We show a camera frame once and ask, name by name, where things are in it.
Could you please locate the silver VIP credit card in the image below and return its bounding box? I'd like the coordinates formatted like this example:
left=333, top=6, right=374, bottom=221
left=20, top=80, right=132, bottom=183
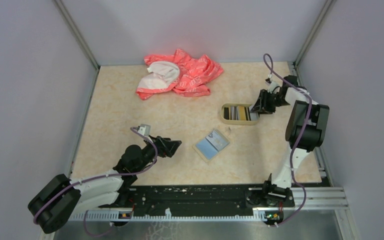
left=205, top=129, right=230, bottom=152

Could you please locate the pink patterned cloth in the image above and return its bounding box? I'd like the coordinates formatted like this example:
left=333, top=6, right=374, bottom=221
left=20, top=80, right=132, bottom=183
left=135, top=48, right=224, bottom=100

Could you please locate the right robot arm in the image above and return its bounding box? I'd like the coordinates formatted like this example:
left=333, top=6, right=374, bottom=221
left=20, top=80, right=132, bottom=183
left=250, top=75, right=330, bottom=206

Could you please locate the aluminium frame rail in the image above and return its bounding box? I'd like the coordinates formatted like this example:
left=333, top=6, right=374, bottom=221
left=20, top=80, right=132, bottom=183
left=67, top=184, right=348, bottom=225

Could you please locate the cream oval card tray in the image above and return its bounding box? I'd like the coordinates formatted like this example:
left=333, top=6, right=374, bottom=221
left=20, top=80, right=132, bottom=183
left=219, top=103, right=259, bottom=126

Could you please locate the stack of cards in tray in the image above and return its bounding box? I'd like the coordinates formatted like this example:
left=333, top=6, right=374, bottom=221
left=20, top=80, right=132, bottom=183
left=221, top=105, right=259, bottom=122

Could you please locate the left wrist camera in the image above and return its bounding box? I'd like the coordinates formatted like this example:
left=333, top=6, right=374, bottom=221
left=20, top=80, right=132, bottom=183
left=137, top=124, right=151, bottom=137

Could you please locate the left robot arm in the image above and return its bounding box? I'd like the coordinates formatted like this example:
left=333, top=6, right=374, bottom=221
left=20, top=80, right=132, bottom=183
left=27, top=136, right=182, bottom=234

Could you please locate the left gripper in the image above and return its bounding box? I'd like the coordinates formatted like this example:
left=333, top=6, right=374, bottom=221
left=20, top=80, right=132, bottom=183
left=135, top=135, right=182, bottom=173

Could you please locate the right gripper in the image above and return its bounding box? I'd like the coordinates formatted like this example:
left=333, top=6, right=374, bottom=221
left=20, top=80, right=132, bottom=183
left=249, top=89, right=290, bottom=115

